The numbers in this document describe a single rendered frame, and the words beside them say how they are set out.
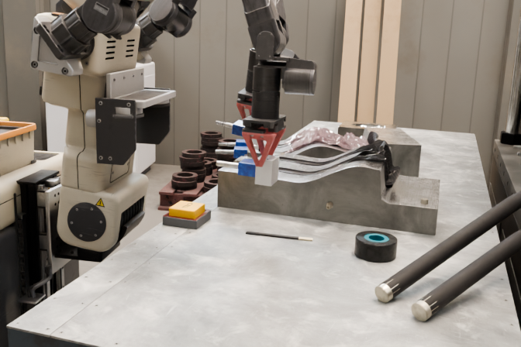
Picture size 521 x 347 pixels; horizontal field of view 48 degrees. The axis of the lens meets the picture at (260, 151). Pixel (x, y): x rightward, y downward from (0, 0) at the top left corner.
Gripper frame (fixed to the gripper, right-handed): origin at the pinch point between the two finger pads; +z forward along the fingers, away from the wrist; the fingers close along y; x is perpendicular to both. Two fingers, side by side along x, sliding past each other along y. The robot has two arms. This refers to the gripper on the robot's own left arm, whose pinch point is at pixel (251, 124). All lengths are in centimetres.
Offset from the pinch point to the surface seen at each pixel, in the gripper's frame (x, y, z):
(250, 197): -7.7, -20.3, 10.2
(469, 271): -54, -49, -2
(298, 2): 69, 322, 12
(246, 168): -9.2, -30.9, -1.7
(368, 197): -34.2, -19.8, 3.0
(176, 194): 99, 181, 128
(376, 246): -39, -40, 3
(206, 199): 4.3, -16.4, 15.9
